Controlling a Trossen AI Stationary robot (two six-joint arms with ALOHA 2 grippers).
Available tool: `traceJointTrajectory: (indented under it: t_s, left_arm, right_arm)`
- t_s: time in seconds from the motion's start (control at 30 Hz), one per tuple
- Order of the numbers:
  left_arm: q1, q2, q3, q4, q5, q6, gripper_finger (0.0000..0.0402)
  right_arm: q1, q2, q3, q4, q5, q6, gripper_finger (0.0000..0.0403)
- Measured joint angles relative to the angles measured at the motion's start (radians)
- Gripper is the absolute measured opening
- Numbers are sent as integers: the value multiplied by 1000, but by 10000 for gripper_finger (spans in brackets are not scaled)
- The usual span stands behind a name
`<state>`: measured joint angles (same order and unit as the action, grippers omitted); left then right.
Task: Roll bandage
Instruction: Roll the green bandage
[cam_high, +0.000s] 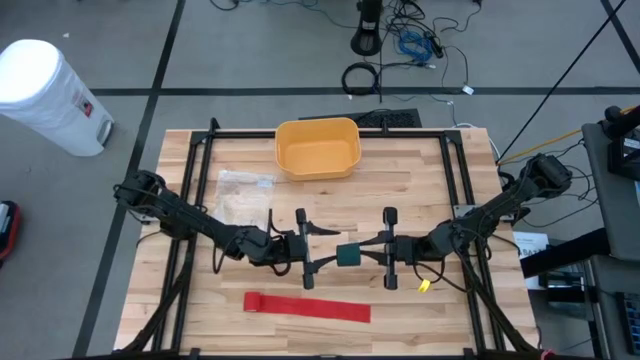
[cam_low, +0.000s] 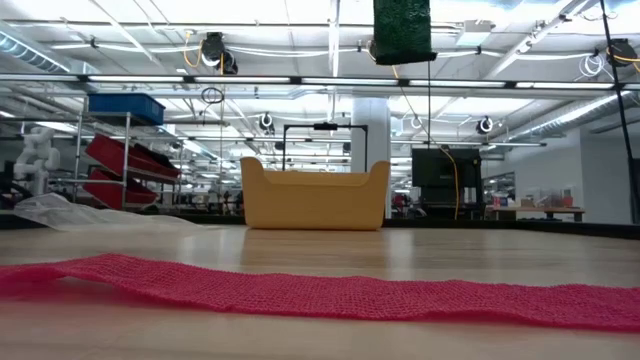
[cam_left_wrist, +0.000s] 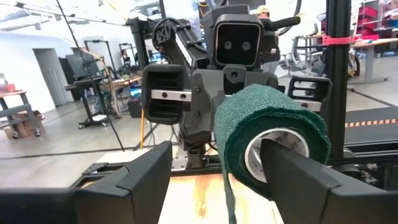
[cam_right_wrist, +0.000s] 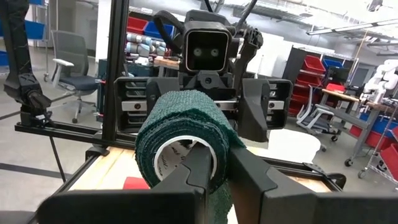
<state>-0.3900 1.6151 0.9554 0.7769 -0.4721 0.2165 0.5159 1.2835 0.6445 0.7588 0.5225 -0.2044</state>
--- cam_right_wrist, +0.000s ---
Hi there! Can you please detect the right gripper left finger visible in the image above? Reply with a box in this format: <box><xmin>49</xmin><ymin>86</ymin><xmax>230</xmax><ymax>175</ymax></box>
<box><xmin>37</xmin><ymin>143</ymin><xmax>216</xmax><ymax>224</ymax></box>

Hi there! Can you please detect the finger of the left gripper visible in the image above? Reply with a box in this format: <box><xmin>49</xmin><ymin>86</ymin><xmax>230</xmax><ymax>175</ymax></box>
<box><xmin>146</xmin><ymin>77</ymin><xmax>187</xmax><ymax>108</ymax></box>
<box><xmin>238</xmin><ymin>78</ymin><xmax>271</xmax><ymax>142</ymax></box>

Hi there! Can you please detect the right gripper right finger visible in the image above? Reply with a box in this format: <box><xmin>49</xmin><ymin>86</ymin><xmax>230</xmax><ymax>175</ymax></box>
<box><xmin>228</xmin><ymin>146</ymin><xmax>398</xmax><ymax>224</ymax></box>

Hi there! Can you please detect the red elastic bandage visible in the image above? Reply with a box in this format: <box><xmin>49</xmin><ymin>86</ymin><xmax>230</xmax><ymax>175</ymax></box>
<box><xmin>123</xmin><ymin>176</ymin><xmax>150</xmax><ymax>190</ymax></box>

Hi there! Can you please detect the green elastic bandage roll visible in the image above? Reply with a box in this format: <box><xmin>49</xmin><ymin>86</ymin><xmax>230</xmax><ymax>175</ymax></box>
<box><xmin>135</xmin><ymin>89</ymin><xmax>247</xmax><ymax>224</ymax></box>

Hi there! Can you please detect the red storage bin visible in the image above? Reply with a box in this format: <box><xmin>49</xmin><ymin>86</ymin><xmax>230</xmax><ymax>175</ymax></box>
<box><xmin>127</xmin><ymin>16</ymin><xmax>149</xmax><ymax>35</ymax></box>
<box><xmin>303</xmin><ymin>55</ymin><xmax>326</xmax><ymax>75</ymax></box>

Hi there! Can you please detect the wooden top desk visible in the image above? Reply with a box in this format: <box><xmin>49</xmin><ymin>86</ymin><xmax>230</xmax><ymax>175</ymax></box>
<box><xmin>322</xmin><ymin>88</ymin><xmax>398</xmax><ymax>167</ymax></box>

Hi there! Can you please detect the gray office chair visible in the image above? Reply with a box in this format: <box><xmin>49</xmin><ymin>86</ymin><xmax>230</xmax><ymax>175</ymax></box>
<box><xmin>50</xmin><ymin>30</ymin><xmax>101</xmax><ymax>124</ymax></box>

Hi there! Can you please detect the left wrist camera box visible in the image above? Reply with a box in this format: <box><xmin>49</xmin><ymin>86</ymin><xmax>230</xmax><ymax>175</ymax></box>
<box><xmin>182</xmin><ymin>9</ymin><xmax>234</xmax><ymax>75</ymax></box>

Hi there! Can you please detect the white frame office chair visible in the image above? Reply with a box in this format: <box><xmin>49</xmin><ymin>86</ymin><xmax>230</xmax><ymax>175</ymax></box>
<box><xmin>296</xmin><ymin>85</ymin><xmax>340</xmax><ymax>143</ymax></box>

